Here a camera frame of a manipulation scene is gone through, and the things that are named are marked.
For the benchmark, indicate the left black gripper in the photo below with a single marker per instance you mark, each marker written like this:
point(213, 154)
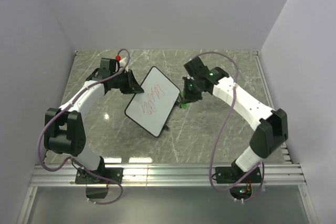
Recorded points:
point(133, 86)

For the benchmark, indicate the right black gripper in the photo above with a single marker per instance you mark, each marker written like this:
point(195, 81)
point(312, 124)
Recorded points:
point(188, 97)

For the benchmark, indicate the green whiteboard eraser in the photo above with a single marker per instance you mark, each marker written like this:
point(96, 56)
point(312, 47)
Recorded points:
point(183, 105)

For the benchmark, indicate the white board black frame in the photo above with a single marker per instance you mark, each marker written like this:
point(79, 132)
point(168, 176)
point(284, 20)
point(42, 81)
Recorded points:
point(151, 109)

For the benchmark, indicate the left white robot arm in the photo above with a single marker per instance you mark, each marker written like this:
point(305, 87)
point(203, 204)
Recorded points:
point(64, 131)

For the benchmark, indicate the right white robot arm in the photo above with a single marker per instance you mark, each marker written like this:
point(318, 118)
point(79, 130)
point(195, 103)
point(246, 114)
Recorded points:
point(270, 126)

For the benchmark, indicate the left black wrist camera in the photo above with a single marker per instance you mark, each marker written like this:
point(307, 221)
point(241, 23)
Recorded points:
point(108, 66)

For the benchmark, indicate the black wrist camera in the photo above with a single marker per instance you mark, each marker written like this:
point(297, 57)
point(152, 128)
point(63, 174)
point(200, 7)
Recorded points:
point(195, 68)
point(108, 66)

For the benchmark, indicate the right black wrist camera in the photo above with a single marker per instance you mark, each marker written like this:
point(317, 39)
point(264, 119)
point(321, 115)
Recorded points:
point(195, 68)

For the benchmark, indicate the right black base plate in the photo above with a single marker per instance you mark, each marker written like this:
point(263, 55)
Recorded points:
point(229, 175)

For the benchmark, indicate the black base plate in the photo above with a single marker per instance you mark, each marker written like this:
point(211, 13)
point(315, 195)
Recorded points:
point(96, 177)
point(229, 175)

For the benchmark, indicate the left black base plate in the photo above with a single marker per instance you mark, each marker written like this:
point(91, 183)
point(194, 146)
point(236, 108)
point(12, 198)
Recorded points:
point(96, 177)

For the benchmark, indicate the aluminium right side rail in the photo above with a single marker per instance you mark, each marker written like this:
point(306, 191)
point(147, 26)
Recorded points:
point(283, 147)

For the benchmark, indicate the aluminium rail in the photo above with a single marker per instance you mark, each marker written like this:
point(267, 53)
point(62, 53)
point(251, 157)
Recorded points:
point(163, 175)
point(283, 147)

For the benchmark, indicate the aluminium front rail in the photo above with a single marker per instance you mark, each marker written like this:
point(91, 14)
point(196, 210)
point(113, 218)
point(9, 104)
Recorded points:
point(163, 175)

